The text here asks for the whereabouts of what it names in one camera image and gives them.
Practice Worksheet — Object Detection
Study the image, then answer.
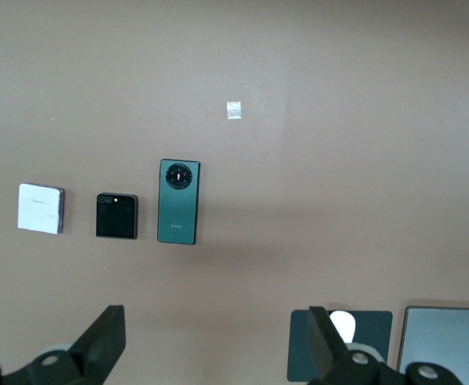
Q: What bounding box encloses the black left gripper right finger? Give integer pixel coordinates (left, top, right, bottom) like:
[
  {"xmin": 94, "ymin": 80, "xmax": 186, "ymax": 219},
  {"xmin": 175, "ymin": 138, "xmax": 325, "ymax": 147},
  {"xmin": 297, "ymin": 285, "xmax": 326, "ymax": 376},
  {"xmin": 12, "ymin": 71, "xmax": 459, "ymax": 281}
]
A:
[{"xmin": 307, "ymin": 306, "xmax": 464, "ymax": 385}]

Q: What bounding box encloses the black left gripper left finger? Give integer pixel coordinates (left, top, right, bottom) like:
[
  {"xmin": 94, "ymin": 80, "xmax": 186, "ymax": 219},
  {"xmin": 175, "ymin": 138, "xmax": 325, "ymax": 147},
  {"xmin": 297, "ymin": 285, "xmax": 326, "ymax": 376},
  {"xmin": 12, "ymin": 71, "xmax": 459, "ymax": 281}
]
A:
[{"xmin": 0, "ymin": 304, "xmax": 127, "ymax": 385}]

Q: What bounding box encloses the black flip phone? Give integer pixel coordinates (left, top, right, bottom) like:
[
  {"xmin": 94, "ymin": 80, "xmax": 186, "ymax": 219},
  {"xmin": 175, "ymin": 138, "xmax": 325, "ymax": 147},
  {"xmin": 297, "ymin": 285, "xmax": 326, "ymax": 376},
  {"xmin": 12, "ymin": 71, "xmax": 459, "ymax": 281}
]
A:
[{"xmin": 95, "ymin": 192, "xmax": 139, "ymax": 241}]

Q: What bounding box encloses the green Huawei phone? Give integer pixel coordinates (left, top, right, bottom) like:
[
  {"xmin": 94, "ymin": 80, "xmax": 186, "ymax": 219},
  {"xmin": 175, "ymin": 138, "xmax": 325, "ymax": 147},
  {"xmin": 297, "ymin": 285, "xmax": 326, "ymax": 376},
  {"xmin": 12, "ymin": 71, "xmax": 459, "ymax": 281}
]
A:
[{"xmin": 156, "ymin": 158, "xmax": 201, "ymax": 245}]

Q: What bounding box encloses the white computer mouse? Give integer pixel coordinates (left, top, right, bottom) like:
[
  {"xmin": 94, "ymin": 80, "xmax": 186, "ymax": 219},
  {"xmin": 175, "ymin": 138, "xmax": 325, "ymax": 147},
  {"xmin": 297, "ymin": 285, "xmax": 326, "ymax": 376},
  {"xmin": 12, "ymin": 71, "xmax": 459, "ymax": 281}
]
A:
[{"xmin": 329, "ymin": 310, "xmax": 358, "ymax": 344}]

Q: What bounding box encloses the black mouse pad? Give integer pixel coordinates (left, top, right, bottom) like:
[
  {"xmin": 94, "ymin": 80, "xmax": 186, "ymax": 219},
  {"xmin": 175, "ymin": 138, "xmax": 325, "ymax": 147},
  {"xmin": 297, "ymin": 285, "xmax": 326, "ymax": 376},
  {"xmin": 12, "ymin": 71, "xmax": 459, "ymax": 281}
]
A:
[{"xmin": 286, "ymin": 309, "xmax": 394, "ymax": 383}]

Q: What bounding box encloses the grey Apple laptop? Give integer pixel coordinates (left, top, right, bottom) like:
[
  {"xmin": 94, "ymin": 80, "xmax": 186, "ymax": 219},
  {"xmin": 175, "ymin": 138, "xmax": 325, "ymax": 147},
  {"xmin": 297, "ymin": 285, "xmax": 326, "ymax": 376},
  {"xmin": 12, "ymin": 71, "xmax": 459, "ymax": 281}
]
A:
[{"xmin": 396, "ymin": 306, "xmax": 469, "ymax": 385}]

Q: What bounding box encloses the clear tape piece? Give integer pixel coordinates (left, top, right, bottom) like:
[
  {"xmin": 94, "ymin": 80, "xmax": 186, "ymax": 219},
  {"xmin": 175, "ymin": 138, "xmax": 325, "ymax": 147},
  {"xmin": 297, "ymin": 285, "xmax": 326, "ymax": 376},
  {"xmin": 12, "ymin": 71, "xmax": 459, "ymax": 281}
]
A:
[{"xmin": 225, "ymin": 100, "xmax": 243, "ymax": 121}]

